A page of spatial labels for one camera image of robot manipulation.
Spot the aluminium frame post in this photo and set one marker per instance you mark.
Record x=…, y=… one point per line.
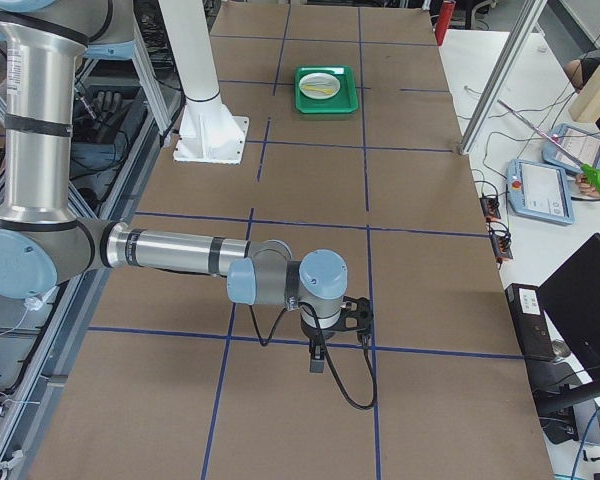
x=516, y=40

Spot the near orange black connector box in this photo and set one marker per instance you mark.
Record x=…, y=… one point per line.
x=500, y=238

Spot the red cylinder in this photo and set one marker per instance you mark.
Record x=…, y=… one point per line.
x=443, y=20

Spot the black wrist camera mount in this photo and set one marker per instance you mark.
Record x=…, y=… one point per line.
x=357, y=316

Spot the yellow plastic spoon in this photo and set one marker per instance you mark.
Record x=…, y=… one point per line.
x=319, y=90

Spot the green plastic tray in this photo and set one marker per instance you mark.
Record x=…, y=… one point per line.
x=344, y=102

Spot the black monitor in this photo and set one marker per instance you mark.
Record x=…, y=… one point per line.
x=571, y=298

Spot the far orange black connector box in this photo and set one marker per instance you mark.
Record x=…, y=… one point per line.
x=489, y=200

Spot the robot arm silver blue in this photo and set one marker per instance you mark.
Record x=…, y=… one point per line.
x=42, y=243

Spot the white column pedestal base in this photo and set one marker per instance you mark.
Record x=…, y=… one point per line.
x=208, y=131

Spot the blue teach pendant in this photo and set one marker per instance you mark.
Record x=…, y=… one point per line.
x=583, y=145
x=539, y=191

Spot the orange black connector box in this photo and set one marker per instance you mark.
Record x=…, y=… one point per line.
x=500, y=238
x=489, y=200

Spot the white round plate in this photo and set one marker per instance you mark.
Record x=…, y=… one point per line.
x=319, y=76

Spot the black computer box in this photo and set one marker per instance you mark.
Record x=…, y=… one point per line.
x=529, y=321

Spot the person hand holding reacher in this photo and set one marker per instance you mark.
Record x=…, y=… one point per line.
x=585, y=188

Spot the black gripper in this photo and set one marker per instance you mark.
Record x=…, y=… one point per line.
x=313, y=333

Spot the far blue teach pendant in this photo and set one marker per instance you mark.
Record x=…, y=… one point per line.
x=583, y=145

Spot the near blue teach pendant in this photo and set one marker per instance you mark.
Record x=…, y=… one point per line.
x=539, y=191

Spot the aluminium side frame rail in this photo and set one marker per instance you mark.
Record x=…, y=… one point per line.
x=38, y=347

